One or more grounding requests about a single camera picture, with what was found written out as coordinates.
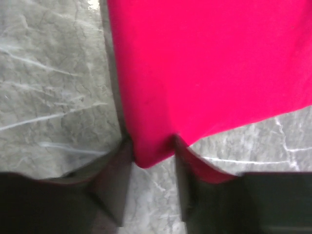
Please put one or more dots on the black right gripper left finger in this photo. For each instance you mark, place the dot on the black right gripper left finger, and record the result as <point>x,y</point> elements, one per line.
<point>88,200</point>

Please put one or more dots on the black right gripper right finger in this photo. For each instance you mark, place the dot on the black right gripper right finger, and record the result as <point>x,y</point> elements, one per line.
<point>215,202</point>

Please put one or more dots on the red t-shirt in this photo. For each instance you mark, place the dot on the red t-shirt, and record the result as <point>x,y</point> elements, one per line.
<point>196,68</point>

